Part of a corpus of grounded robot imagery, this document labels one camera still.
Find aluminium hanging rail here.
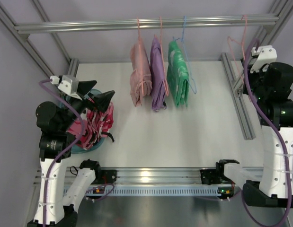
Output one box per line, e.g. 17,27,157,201
14,14,279,34

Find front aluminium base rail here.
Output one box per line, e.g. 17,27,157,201
34,166,290,187

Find teal plastic bin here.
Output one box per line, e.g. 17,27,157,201
63,89,104,154

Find light pink trousers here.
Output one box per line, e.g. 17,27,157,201
130,39,152,107

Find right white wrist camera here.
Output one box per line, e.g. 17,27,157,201
249,45,277,73

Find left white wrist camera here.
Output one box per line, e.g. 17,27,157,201
50,75,82,100

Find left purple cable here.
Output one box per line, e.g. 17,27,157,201
39,79,115,227

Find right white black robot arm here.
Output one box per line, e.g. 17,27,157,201
216,62,293,208

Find green patterned trousers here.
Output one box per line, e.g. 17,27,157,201
167,41,189,107

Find purple trousers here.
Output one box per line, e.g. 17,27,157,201
150,36,168,112

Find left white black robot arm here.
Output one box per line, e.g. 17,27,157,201
27,76,116,227

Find purple cable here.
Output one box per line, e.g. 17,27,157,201
39,79,115,227
240,37,293,227

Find aluminium frame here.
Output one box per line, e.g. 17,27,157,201
0,5,293,227

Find slotted grey cable duct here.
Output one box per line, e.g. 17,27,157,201
86,186,235,198

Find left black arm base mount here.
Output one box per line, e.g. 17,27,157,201
93,169,117,184

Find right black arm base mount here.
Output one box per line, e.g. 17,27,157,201
200,169,230,185

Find pink patterned trousers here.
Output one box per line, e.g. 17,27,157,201
67,103,115,151

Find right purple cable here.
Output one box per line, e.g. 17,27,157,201
240,37,293,227

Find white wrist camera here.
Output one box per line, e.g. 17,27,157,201
50,75,82,100
249,45,277,73

